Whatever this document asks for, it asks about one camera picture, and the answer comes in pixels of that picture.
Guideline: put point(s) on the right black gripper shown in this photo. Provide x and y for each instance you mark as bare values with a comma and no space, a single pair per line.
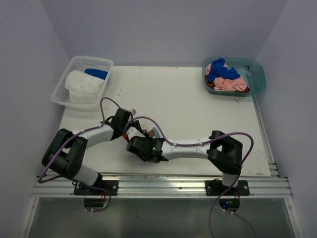
147,138

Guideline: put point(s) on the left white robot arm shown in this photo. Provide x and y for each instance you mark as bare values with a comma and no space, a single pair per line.
64,156

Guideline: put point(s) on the aluminium mounting rail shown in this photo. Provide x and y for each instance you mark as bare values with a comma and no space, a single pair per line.
166,186

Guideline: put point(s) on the white plastic mesh basket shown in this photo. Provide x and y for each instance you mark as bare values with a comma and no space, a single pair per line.
61,96

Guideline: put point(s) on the teal plastic tub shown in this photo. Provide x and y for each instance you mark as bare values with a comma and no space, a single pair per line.
250,69

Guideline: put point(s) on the dark red towel in tub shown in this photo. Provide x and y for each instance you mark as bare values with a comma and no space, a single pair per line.
227,86

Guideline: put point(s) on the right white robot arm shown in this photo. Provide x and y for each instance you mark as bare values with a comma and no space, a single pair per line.
224,153

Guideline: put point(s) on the blue rolled towel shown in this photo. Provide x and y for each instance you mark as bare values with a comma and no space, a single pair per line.
96,73

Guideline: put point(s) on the orange brown patterned towel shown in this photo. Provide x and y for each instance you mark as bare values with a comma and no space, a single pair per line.
154,133

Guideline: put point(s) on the white rolled towel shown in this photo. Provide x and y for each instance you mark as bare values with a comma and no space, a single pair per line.
83,88

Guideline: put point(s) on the pink crumpled towel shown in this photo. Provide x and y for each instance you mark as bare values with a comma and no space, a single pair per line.
240,80

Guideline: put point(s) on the blue towel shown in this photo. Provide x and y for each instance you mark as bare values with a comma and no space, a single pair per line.
96,73
219,68

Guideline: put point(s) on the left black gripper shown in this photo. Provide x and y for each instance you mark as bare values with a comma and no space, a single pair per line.
134,123

